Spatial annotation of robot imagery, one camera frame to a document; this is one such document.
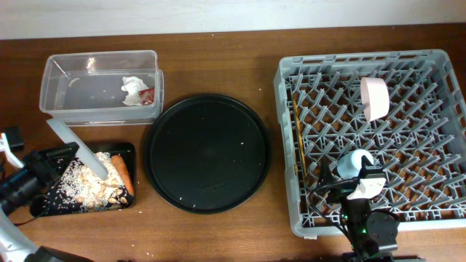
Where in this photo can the wooden chopstick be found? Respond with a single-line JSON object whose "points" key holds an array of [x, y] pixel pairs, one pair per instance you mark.
{"points": [[300, 141]]}

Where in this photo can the rice and food scraps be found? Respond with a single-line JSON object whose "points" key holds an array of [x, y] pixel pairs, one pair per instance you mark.
{"points": [[80, 190]]}

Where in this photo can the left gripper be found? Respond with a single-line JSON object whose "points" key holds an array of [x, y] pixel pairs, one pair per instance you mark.
{"points": [[44, 167]]}

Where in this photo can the clear plastic bin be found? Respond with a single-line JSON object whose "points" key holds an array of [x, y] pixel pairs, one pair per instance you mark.
{"points": [[86, 88]]}

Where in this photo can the orange carrot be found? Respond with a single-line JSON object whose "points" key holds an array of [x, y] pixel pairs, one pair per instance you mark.
{"points": [[121, 168]]}

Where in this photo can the white tissue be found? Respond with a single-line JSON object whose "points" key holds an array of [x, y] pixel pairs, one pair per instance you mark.
{"points": [[133, 86]]}

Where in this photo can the round black tray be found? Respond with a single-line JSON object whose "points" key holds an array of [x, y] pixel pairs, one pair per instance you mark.
{"points": [[207, 154]]}

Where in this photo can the pink bowl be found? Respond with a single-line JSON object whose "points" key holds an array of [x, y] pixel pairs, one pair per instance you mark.
{"points": [[375, 98]]}

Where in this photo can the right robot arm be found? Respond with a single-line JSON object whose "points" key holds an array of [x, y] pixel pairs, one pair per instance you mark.
{"points": [[371, 232]]}

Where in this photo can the blue cup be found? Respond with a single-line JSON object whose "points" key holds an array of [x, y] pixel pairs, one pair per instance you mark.
{"points": [[350, 164]]}

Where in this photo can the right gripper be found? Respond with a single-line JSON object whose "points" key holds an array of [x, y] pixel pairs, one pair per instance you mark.
{"points": [[327, 175]]}

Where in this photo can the red snack wrapper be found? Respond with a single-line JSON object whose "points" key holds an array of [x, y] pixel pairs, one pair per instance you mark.
{"points": [[147, 96]]}

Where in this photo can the grey dishwasher rack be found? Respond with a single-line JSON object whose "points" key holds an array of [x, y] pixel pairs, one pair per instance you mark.
{"points": [[420, 143]]}

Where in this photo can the black rectangular tray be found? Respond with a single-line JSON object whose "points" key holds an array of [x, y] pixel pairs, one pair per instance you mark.
{"points": [[126, 150]]}

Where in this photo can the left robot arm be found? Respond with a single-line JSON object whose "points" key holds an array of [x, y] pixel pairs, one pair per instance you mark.
{"points": [[16, 191]]}

